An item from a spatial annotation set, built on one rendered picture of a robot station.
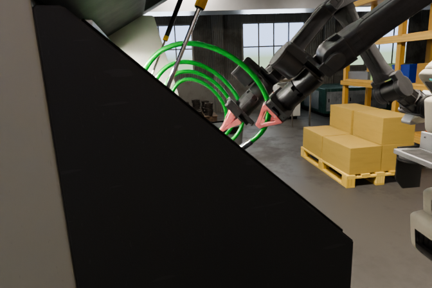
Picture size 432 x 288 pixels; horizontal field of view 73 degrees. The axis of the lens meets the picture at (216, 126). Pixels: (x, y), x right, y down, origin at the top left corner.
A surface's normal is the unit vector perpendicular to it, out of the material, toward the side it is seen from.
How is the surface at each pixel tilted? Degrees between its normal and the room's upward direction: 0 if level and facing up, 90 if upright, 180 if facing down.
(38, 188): 90
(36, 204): 90
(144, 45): 90
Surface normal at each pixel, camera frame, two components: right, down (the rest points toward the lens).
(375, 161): 0.18, 0.19
